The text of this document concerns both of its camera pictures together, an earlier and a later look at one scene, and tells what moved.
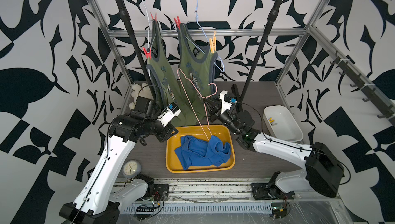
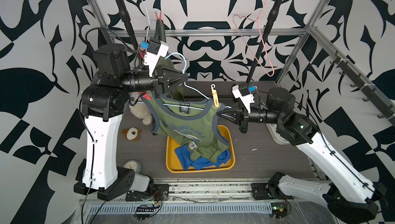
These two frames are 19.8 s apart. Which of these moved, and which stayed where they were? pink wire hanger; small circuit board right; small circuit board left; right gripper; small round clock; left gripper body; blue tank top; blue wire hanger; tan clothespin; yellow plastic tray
Moved: pink wire hanger; blue wire hanger; right gripper; tan clothespin; left gripper body
Stayed: yellow plastic tray; small circuit board left; blue tank top; small circuit board right; small round clock
